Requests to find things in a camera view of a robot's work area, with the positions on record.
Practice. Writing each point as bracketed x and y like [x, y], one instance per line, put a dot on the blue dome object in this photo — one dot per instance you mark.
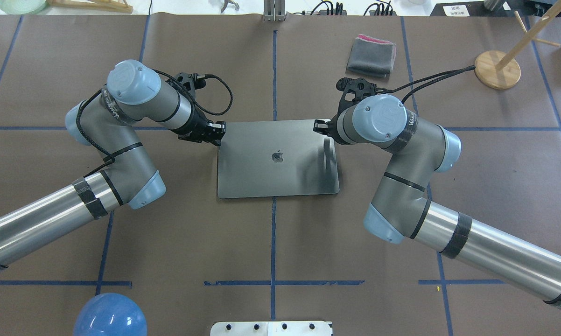
[110, 314]

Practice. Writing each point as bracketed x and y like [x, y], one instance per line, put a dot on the grey metal bracket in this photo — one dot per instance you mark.
[274, 10]

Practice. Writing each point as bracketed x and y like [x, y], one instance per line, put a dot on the white metal plate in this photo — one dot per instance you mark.
[273, 328]

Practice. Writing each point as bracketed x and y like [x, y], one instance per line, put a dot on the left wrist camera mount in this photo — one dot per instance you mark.
[187, 84]

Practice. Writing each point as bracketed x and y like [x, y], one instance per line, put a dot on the white label card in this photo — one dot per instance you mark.
[456, 10]

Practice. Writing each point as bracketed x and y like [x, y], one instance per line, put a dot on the grey laptop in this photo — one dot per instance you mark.
[276, 158]

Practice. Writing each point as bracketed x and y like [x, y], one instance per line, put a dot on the green tape roll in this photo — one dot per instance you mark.
[22, 7]

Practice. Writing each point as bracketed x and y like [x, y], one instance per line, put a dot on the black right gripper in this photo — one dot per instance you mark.
[322, 126]

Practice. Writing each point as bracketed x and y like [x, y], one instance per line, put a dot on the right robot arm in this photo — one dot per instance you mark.
[400, 210]

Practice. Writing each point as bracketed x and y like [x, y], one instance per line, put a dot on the folded grey cloth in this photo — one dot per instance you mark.
[371, 56]

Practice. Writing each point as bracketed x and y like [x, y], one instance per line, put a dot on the wooden stand with round base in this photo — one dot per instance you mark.
[499, 70]

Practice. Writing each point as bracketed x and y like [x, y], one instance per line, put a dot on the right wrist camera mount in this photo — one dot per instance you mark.
[354, 91]

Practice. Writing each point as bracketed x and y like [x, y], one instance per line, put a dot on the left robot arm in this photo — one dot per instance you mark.
[127, 176]

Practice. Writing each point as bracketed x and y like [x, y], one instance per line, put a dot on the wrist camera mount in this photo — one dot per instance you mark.
[354, 91]
[187, 84]

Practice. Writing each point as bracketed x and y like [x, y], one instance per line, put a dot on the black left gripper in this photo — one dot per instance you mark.
[197, 125]

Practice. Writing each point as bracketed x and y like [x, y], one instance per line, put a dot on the wooden frame piece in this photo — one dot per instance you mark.
[117, 6]

